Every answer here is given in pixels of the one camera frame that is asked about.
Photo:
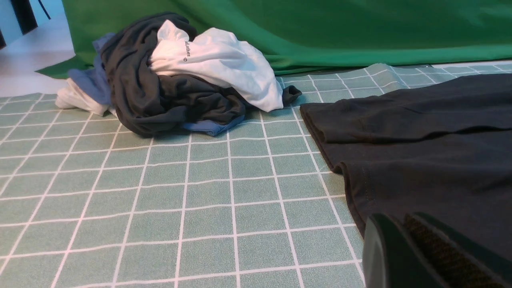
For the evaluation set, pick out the white crumpled shirt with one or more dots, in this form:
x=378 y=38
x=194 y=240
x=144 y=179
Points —
x=219 y=58

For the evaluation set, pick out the blue crumpled garment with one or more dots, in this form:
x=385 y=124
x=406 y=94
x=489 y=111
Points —
x=193 y=103

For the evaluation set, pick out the dark gray crumpled garment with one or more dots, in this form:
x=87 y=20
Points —
x=134 y=87

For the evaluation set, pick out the dark gray long-sleeved shirt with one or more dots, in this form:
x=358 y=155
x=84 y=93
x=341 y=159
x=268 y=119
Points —
x=445 y=150

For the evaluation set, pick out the white cream crumpled garment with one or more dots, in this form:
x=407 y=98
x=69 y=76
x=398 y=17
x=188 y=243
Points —
x=71 y=97

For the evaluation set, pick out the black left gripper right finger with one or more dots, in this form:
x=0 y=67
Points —
x=461 y=262

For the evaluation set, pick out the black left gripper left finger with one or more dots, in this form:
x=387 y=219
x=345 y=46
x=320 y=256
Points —
x=391 y=258

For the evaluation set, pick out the green backdrop cloth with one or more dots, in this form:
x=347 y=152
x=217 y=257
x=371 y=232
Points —
x=305 y=35

